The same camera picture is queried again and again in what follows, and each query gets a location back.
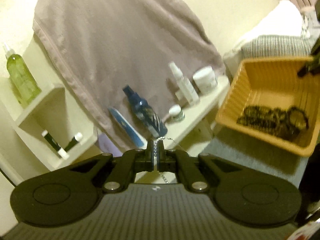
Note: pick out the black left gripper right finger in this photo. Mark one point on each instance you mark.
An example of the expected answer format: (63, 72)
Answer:
(183, 166)

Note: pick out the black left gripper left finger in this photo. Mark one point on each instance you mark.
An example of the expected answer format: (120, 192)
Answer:
(122, 170)

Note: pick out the black wrist band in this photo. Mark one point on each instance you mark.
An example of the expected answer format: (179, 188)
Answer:
(295, 121)

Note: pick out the orange plastic tray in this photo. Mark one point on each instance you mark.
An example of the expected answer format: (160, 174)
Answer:
(273, 82)

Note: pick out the lavender tube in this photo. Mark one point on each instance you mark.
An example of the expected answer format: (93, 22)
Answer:
(105, 144)

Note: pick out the white blue tube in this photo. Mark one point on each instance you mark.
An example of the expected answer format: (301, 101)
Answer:
(138, 140)

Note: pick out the grey fluffy mat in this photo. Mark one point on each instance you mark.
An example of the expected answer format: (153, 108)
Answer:
(260, 156)

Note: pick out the grey woven pillow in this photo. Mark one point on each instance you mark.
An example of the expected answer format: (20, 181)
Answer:
(276, 46)

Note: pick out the white quilted pillow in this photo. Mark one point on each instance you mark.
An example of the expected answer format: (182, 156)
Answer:
(284, 20)

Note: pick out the small green label jar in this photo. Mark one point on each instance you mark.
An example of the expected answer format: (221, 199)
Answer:
(176, 113)

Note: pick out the black white small tube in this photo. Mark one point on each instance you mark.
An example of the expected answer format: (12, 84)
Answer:
(60, 151)

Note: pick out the dark blue spray bottle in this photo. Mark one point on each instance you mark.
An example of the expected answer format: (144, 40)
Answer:
(145, 113)

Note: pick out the clear spray bottle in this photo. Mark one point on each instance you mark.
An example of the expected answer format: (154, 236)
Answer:
(184, 85)

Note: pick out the white cream jar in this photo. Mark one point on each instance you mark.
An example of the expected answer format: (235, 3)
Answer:
(205, 79)

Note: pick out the cream wooden shelf unit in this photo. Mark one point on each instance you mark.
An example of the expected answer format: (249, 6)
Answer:
(81, 79)

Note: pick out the green liquid bottle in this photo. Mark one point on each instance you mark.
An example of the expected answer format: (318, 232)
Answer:
(21, 76)

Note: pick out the pink hanging towel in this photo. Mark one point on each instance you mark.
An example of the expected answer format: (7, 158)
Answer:
(160, 20)

